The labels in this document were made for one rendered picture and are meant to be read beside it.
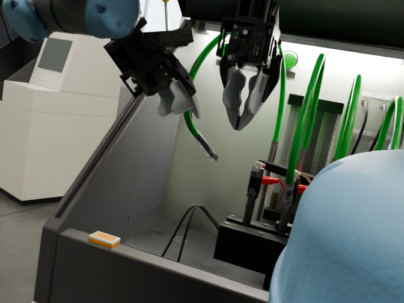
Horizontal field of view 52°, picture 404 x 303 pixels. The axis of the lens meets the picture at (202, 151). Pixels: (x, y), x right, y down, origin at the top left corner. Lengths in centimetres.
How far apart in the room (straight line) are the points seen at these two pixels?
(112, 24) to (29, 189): 318
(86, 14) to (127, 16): 5
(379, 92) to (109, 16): 81
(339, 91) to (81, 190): 71
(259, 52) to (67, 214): 50
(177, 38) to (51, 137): 292
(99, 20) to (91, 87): 323
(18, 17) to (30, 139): 291
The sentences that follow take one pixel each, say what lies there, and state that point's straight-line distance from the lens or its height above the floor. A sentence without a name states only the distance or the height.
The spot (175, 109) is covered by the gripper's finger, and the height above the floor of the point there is 122.
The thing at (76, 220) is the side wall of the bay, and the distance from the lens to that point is 88.
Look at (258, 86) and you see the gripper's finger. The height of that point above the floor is 129.
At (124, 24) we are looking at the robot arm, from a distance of 56.
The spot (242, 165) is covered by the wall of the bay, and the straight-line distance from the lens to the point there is 122.
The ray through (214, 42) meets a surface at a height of 136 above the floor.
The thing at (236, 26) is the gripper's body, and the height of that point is 136.
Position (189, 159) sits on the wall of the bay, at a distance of 126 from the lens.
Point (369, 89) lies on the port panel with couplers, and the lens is 118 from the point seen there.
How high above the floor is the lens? 128
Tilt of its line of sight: 10 degrees down
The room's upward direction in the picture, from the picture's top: 11 degrees clockwise
